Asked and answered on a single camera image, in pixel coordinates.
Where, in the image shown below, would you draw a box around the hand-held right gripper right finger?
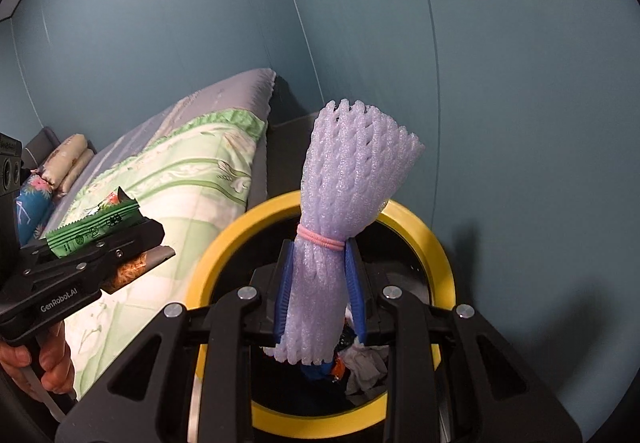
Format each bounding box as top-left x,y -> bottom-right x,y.
344,242 -> 583,443

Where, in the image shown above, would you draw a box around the green floral blanket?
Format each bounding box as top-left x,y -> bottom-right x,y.
37,108 -> 268,404

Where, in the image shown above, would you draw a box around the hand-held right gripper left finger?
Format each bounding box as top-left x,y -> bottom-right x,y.
81,239 -> 297,443

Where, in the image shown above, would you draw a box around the blue floral pillow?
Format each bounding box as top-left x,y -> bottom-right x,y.
15,173 -> 56,244

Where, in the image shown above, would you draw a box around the yellow rimmed black bin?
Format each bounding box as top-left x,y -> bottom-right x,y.
187,190 -> 457,429

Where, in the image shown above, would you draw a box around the silver packet orange print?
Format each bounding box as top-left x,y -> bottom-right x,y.
102,245 -> 177,295

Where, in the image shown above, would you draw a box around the beige folded pillows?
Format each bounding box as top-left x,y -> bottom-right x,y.
37,133 -> 96,199

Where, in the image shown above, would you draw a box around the grey striped bed sheet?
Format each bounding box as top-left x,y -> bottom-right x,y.
37,68 -> 278,184

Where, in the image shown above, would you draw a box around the person's left hand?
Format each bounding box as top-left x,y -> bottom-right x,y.
0,323 -> 77,394

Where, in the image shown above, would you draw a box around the grey upholstered bed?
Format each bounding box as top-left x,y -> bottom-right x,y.
22,73 -> 321,224

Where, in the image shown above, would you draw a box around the white tissue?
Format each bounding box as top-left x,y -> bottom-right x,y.
345,345 -> 391,396

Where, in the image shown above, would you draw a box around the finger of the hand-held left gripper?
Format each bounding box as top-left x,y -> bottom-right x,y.
30,218 -> 166,292
19,240 -> 55,271

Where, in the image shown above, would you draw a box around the green snack packet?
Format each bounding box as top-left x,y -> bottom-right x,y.
46,187 -> 143,258

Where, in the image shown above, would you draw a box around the purple foam net pink band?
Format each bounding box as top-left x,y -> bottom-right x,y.
261,98 -> 427,368

